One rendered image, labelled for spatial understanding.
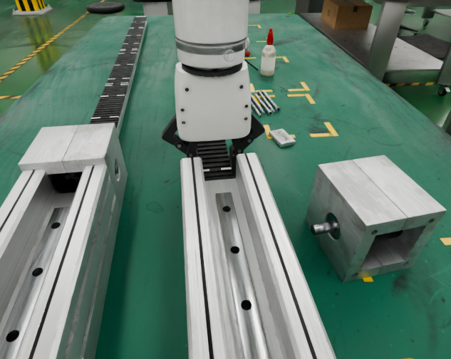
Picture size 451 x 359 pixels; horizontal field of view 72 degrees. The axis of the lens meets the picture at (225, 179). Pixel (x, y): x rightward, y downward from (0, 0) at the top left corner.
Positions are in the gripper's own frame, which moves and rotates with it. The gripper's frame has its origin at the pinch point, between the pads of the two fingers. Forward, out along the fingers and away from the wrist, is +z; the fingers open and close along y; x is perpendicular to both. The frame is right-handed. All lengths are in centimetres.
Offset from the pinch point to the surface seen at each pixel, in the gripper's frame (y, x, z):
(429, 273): -22.6, 20.9, 3.0
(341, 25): -178, -319, 55
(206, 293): 3.3, 24.9, -5.5
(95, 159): 15.0, 5.9, -6.4
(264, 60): -18.1, -42.9, -1.2
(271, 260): -2.6, 22.6, -5.5
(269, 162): -9.8, -3.1, 3.0
